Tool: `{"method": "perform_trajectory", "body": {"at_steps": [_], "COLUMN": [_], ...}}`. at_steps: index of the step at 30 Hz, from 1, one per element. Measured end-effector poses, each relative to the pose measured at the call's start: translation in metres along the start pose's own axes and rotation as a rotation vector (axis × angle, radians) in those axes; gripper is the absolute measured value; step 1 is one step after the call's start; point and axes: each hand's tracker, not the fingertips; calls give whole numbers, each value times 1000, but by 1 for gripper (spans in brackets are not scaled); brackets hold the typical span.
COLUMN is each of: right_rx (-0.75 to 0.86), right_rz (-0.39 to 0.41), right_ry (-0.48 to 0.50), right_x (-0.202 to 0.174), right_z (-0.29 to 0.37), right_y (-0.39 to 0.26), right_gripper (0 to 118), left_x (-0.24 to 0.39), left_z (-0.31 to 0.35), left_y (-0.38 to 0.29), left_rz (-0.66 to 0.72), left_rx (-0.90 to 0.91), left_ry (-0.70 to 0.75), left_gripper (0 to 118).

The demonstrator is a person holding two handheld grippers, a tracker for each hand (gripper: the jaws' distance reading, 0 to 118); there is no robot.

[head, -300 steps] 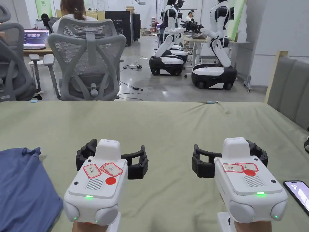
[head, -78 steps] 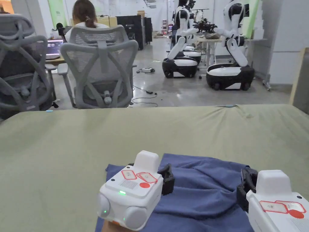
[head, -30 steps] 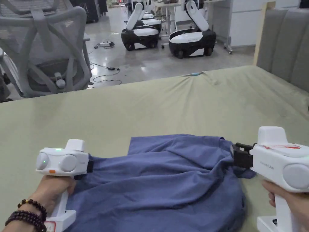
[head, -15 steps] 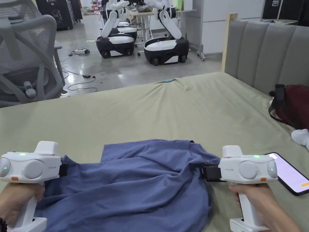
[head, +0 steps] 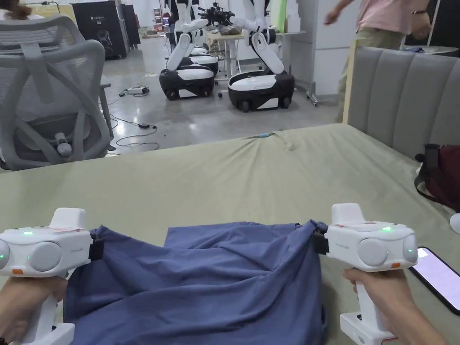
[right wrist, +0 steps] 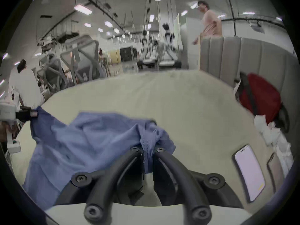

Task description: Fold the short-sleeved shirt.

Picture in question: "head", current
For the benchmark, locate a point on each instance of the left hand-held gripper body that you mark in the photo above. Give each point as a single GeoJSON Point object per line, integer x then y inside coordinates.
{"type": "Point", "coordinates": [39, 248]}

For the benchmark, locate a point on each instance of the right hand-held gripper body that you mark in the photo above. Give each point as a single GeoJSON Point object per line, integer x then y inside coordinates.
{"type": "Point", "coordinates": [373, 248]}

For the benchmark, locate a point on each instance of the dark blue shirt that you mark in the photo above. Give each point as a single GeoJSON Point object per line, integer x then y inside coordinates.
{"type": "Point", "coordinates": [201, 287]}

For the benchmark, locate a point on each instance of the person's left hand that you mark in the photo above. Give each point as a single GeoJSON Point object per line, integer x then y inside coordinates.
{"type": "Point", "coordinates": [21, 298]}

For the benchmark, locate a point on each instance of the person's right hand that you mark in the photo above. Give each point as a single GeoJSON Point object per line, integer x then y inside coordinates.
{"type": "Point", "coordinates": [391, 305]}

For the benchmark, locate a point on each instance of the black smartphone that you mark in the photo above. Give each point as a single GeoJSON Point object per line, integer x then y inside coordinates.
{"type": "Point", "coordinates": [438, 276]}

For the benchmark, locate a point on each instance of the dark red bag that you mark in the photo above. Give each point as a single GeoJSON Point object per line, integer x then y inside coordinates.
{"type": "Point", "coordinates": [444, 176]}

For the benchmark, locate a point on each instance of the grey padded headboard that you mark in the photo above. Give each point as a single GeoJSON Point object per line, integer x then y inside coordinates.
{"type": "Point", "coordinates": [402, 93]}

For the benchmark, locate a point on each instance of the bed with pale green sheet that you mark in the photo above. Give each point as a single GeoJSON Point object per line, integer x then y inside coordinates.
{"type": "Point", "coordinates": [215, 179]}

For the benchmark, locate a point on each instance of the white power strip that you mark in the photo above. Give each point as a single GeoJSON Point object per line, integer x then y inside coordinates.
{"type": "Point", "coordinates": [134, 90]}

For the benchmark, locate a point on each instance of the white and black wheeled robot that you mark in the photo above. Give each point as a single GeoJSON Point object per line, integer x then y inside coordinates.
{"type": "Point", "coordinates": [206, 59]}
{"type": "Point", "coordinates": [260, 84]}
{"type": "Point", "coordinates": [187, 77]}

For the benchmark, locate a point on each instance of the black cabinet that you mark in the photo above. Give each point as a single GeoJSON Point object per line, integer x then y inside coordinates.
{"type": "Point", "coordinates": [97, 25]}

